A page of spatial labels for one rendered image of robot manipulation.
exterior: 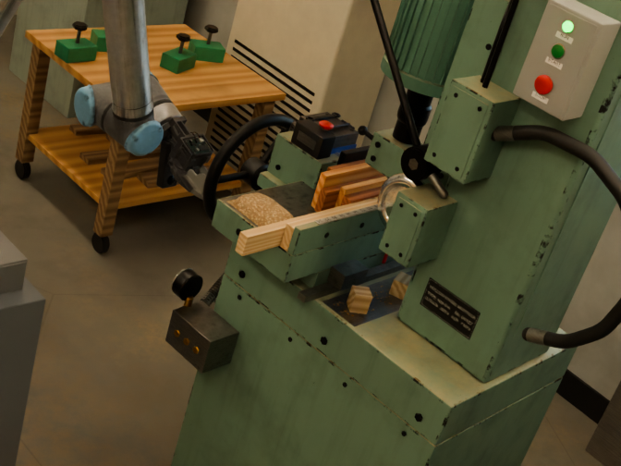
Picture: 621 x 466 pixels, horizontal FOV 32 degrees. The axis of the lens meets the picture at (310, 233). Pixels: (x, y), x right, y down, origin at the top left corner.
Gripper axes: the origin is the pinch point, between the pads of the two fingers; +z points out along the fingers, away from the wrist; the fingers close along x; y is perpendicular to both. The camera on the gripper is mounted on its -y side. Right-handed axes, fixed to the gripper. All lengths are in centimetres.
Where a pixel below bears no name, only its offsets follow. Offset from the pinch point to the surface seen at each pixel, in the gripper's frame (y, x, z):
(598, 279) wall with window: -10, 130, 51
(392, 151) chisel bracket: 49, -1, 28
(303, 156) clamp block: 33.3, -4.0, 14.9
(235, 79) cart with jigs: -44, 86, -71
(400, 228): 53, -18, 46
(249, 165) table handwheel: 16.4, 0.2, 3.2
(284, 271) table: 33, -27, 38
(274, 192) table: 29.9, -13.5, 19.6
